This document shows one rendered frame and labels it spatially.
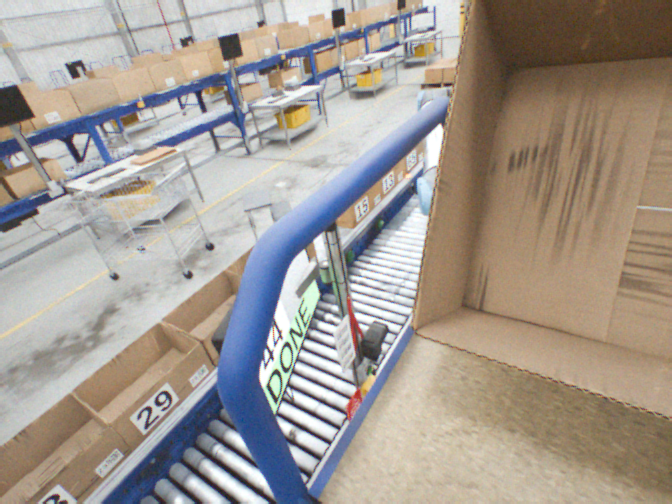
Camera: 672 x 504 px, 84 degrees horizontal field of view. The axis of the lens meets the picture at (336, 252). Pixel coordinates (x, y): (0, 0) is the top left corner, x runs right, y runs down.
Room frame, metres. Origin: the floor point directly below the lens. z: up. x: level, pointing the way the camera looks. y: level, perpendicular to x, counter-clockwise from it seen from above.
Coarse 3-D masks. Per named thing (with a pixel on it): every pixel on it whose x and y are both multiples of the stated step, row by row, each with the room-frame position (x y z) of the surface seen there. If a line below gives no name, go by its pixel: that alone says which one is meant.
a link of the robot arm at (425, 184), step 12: (420, 96) 1.79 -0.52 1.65; (432, 96) 1.76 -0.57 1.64; (420, 108) 1.77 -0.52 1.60; (432, 132) 1.53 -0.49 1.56; (432, 144) 1.47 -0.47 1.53; (432, 156) 1.40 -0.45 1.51; (432, 168) 1.32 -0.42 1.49; (420, 180) 1.27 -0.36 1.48; (432, 180) 1.25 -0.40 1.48; (420, 192) 1.23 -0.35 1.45; (420, 204) 1.26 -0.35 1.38
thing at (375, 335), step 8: (368, 328) 0.97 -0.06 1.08; (376, 328) 0.96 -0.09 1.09; (384, 328) 0.95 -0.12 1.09; (368, 336) 0.93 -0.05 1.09; (376, 336) 0.92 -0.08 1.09; (384, 336) 0.94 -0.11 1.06; (360, 344) 0.92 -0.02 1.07; (368, 344) 0.90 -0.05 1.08; (376, 344) 0.90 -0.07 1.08; (368, 352) 0.90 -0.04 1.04; (376, 352) 0.89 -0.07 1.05; (376, 360) 0.90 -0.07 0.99
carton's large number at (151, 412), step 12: (168, 384) 0.97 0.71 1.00; (156, 396) 0.93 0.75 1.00; (168, 396) 0.95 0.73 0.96; (144, 408) 0.89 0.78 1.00; (156, 408) 0.91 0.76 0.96; (168, 408) 0.93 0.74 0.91; (132, 420) 0.85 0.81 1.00; (144, 420) 0.87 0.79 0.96; (156, 420) 0.89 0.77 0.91; (144, 432) 0.85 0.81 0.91
